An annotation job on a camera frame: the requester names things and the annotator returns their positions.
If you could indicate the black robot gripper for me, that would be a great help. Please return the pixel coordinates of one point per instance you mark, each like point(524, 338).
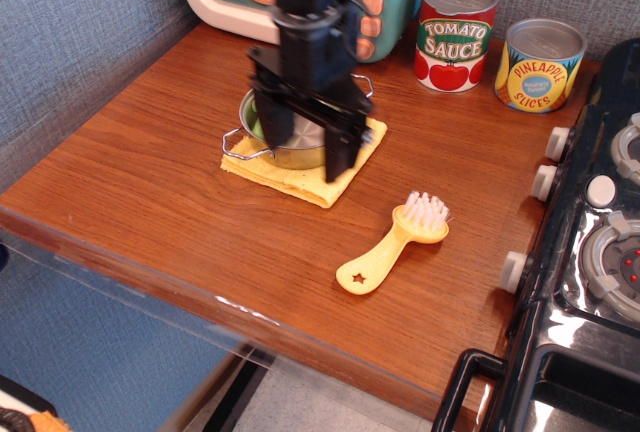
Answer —
point(315, 50)

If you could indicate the yellow toy dish brush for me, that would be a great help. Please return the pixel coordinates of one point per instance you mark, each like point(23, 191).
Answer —
point(423, 219)

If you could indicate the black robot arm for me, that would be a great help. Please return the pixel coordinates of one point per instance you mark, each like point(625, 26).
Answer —
point(309, 75)

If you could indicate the stainless steel pot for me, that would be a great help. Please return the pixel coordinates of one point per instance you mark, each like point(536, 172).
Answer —
point(295, 144)

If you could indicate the green toy broccoli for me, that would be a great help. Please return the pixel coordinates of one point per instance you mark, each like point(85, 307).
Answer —
point(256, 128)

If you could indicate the yellow folded cloth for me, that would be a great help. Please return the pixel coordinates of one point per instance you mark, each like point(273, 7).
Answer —
point(308, 185)

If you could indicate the tomato sauce can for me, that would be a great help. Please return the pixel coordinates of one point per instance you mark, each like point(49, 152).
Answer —
point(452, 43)

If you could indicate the white stove knob middle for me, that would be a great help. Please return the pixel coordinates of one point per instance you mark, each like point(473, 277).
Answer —
point(543, 182)

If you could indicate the white stove knob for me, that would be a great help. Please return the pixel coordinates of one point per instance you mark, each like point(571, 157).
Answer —
point(543, 182)
point(512, 270)
point(556, 143)

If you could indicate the pineapple slices can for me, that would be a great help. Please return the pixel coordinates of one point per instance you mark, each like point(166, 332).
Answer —
point(539, 64)

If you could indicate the white stove knob upper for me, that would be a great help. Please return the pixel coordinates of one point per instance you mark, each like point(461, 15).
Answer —
point(556, 143)

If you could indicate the white stove knob lower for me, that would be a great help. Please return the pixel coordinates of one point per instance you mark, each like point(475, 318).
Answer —
point(512, 270)

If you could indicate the black toy stove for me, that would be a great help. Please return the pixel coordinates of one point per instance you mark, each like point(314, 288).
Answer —
point(572, 359)

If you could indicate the orange plush object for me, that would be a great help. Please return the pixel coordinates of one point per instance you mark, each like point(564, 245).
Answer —
point(17, 421)

